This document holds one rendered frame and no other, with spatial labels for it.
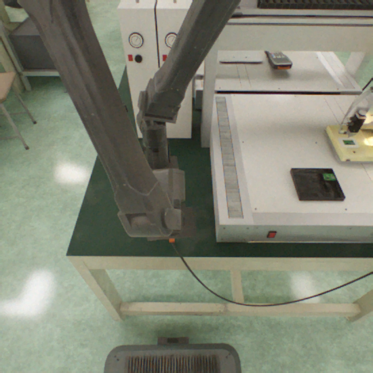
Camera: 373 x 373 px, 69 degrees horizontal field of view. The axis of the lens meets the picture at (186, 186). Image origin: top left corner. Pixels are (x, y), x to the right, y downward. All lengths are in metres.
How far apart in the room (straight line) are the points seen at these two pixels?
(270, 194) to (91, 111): 0.59
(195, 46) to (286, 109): 0.76
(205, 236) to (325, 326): 0.99
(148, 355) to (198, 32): 1.10
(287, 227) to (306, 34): 0.54
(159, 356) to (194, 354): 0.14
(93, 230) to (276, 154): 0.64
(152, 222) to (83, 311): 1.23
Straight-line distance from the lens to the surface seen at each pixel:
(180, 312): 1.40
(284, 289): 1.66
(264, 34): 0.90
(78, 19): 0.39
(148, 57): 0.97
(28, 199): 2.16
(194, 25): 0.46
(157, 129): 0.62
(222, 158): 0.91
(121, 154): 0.39
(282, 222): 0.79
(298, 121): 1.14
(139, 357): 1.25
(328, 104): 1.28
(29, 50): 3.13
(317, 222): 0.83
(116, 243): 0.86
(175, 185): 0.52
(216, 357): 1.24
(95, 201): 0.96
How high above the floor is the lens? 1.48
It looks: 50 degrees down
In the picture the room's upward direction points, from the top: straight up
